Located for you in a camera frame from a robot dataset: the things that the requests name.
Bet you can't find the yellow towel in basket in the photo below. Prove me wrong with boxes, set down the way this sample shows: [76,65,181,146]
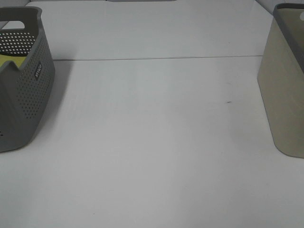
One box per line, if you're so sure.
[0,55,26,68]

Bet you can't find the grey perforated plastic basket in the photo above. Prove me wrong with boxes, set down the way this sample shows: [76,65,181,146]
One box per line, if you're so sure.
[0,7,55,152]

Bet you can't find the beige plastic basket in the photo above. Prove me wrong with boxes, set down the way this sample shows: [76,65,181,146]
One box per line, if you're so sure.
[257,3,304,158]

